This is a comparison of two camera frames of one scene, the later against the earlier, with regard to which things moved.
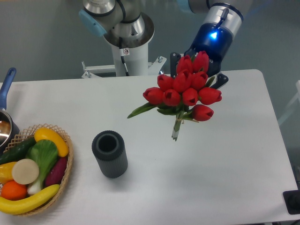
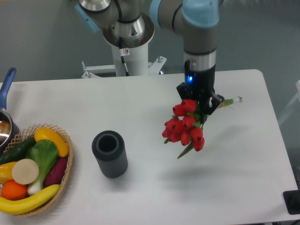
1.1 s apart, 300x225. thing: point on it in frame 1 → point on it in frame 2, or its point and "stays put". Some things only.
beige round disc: x=25 y=171 stays put
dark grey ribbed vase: x=108 y=146 stays put
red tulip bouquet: x=185 y=95 → x=185 y=125
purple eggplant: x=56 y=172 stays put
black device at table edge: x=292 y=198 stays put
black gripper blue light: x=216 y=41 → x=199 y=86
